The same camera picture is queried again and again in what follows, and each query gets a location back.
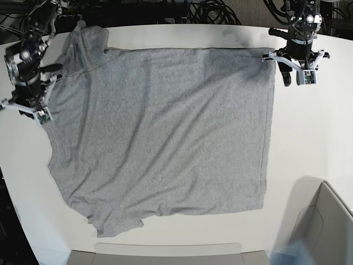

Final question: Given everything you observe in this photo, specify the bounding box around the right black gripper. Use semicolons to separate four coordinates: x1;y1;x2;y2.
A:
12;78;46;111

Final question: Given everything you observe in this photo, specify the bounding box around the grey bin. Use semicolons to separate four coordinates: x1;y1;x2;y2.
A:
67;243;270;264
288;181;352;264

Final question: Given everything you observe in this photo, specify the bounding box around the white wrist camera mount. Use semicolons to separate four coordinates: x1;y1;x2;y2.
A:
262;50;330;86
1;74;62;126

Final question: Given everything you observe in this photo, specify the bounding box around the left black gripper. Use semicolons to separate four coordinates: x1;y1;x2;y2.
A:
278;39;313;87

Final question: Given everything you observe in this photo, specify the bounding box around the grey T-shirt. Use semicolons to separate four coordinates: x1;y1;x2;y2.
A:
44;22;276;237

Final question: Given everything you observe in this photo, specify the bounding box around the grey bin at bottom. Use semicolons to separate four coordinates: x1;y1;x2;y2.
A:
67;243;270;264

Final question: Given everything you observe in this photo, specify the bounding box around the grey bin at right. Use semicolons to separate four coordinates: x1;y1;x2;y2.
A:
288;181;352;264

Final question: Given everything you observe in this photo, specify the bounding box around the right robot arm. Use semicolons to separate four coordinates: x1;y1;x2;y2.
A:
1;1;62;116

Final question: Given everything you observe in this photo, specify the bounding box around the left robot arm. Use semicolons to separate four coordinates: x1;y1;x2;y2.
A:
263;1;330;87

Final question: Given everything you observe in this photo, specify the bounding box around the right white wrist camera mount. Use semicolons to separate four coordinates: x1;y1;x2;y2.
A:
1;74;62;126

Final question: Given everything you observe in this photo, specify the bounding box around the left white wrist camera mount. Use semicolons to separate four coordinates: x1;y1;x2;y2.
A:
262;50;330;86

